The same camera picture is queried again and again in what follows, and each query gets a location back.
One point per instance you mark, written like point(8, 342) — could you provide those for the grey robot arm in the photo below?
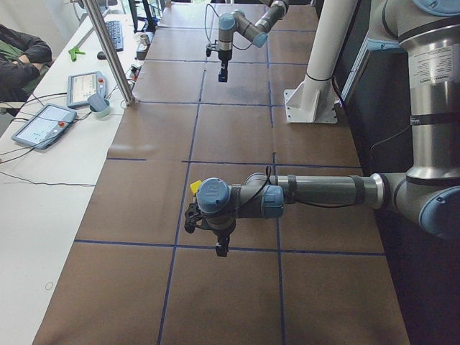
point(427, 193)
point(236, 21)

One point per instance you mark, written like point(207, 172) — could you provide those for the far teach pendant tablet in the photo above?
point(84, 85)

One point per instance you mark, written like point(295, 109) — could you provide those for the blue wooden block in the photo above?
point(223, 76)

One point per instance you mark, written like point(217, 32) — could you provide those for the teach pendant tablet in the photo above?
point(45, 127)
point(84, 85)

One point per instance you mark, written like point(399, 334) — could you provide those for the black keyboard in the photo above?
point(114, 29)

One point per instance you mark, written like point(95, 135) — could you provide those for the yellow wooden block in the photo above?
point(195, 186)

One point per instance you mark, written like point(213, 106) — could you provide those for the seated person dark jacket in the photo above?
point(25, 59)

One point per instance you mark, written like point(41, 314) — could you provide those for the orange black connector box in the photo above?
point(134, 72)

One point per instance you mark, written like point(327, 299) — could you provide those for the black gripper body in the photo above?
point(225, 57)
point(222, 233)

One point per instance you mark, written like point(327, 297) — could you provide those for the green plastic clamp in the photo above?
point(74, 53)

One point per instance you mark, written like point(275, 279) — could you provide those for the near teach pendant tablet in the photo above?
point(45, 127)

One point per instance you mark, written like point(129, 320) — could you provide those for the silver metal cylinder weight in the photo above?
point(144, 39)

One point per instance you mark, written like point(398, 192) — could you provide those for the aluminium frame post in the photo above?
point(117, 70)

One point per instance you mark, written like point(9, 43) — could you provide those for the black computer mouse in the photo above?
point(101, 55)

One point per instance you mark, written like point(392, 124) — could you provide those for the white camera post with base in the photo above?
point(313, 100)

